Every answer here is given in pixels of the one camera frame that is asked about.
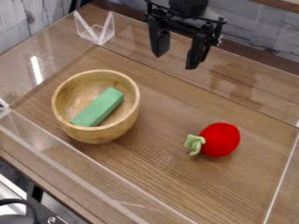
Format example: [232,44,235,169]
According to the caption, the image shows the red plush fruit green stem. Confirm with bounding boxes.
[184,122,240,158]

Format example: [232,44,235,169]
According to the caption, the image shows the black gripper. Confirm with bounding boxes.
[145,0,227,70]

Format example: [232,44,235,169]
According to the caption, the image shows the black cable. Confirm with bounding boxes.
[0,198,40,224]

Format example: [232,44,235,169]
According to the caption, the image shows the black metal table frame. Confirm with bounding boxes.
[26,183,68,224]

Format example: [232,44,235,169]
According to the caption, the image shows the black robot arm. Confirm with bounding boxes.
[144,0,227,70]

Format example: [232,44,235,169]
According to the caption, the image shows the clear acrylic tray walls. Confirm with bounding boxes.
[0,6,299,224]

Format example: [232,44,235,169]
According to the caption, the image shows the wooden bowl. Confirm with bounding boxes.
[50,69,140,144]

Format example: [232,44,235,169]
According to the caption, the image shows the green rectangular block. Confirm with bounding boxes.
[69,87,124,127]

